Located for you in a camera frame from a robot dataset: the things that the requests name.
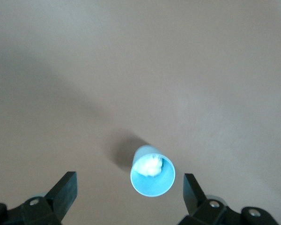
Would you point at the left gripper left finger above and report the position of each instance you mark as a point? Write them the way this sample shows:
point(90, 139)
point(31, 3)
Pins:
point(61, 194)

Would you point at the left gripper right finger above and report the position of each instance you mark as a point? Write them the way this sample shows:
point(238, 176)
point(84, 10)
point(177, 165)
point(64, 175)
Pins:
point(194, 199)

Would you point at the blue cup holding paper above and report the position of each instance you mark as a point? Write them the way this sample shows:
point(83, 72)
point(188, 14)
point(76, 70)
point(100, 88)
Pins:
point(152, 185)

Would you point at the crumpled white paper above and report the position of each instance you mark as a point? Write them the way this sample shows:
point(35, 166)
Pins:
point(150, 166)

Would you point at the brown table cover cloth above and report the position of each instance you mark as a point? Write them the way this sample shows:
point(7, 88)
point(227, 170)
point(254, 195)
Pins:
point(154, 70)

